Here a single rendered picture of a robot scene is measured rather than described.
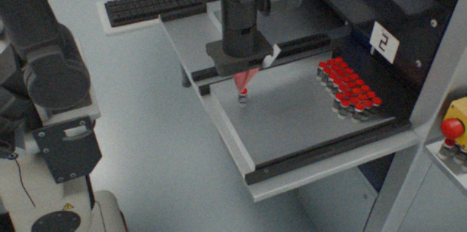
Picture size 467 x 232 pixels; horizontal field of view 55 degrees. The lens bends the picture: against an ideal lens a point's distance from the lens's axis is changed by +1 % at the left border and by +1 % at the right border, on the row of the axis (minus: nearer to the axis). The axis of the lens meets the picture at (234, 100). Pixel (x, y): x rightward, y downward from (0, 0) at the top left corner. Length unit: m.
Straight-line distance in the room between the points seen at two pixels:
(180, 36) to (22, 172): 0.56
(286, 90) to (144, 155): 1.15
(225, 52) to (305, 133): 0.35
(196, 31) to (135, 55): 1.41
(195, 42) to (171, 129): 1.01
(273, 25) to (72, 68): 0.81
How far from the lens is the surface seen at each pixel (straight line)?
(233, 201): 1.93
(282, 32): 1.29
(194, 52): 1.21
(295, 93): 1.10
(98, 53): 2.74
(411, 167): 1.13
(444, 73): 0.95
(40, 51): 0.59
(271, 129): 1.00
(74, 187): 1.06
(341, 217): 1.55
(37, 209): 1.06
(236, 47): 0.71
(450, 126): 0.93
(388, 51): 1.06
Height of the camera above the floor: 1.63
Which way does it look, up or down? 44 degrees down
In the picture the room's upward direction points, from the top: straight up
